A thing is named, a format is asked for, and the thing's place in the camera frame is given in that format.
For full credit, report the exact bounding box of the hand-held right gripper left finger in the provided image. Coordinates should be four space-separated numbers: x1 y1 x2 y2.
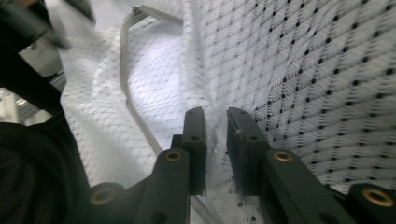
170 106 208 196

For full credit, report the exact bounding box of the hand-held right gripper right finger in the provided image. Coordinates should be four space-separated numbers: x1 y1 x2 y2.
226 106 272 196

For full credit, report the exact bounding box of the white mesh laundry bag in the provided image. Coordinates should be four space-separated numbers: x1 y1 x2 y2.
45 0 396 224

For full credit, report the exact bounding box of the dark clothing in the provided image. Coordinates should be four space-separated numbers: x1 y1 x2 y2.
0 31 92 224

